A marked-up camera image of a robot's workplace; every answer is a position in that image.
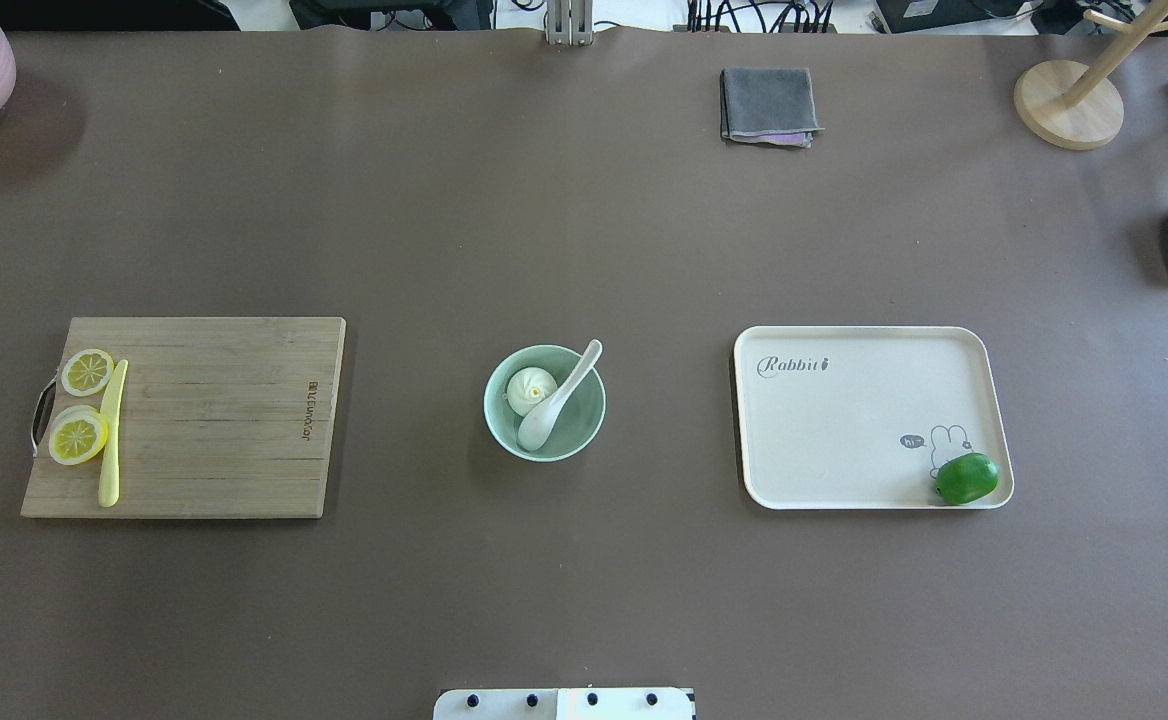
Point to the white steamed bun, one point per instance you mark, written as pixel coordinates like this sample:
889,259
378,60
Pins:
528,387

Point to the white ceramic spoon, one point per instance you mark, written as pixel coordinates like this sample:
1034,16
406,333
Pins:
537,426

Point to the light green bowl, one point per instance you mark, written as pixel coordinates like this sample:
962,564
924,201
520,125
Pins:
577,424

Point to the cream plastic tray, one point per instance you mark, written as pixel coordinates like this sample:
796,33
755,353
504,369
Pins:
861,417

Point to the grey folded cloth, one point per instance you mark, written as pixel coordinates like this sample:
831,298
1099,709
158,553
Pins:
768,105

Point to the bamboo cutting board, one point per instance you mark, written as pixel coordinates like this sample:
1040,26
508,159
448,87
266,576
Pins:
221,417

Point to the yellow plastic knife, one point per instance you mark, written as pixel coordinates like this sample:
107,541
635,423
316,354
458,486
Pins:
109,488

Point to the lemon slice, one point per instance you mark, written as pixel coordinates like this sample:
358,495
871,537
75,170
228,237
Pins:
87,372

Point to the stacked lemon slices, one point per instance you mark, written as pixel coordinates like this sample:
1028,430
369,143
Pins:
77,434

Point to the wooden stand with round base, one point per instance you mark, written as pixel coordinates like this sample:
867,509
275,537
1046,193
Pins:
1076,107

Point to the aluminium frame post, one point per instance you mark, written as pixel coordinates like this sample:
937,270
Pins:
569,22

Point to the white camera pole base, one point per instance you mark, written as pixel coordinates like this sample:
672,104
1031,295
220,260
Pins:
567,703

